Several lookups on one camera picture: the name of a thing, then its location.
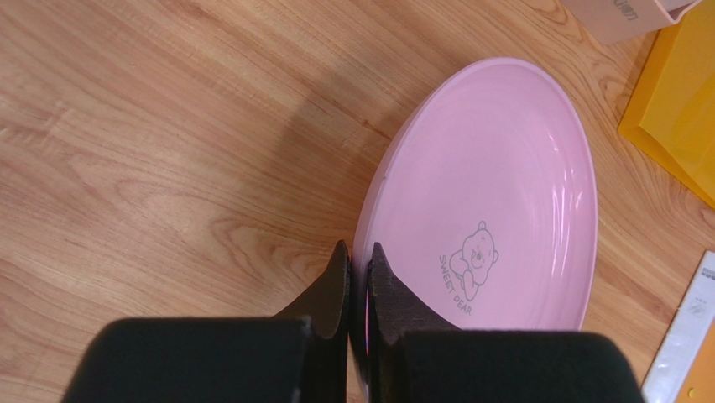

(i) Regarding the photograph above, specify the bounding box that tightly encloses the pink plate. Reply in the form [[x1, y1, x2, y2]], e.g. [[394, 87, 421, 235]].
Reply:
[[351, 57, 598, 398]]

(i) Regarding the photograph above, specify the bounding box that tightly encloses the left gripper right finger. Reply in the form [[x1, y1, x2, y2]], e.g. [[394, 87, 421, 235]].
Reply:
[[368, 245, 643, 402]]

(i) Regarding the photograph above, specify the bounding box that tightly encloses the orange ring binder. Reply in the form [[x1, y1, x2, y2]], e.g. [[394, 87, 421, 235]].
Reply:
[[642, 251, 714, 402]]

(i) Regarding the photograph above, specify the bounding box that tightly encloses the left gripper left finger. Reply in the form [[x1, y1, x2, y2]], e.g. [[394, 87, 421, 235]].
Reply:
[[63, 242, 350, 402]]

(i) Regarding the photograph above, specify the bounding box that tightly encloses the translucent orange document folder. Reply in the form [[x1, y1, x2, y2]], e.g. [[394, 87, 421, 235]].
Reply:
[[618, 0, 714, 206]]

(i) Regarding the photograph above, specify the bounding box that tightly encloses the pink plastic file organizer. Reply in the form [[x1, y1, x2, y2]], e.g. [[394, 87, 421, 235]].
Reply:
[[561, 0, 702, 44]]

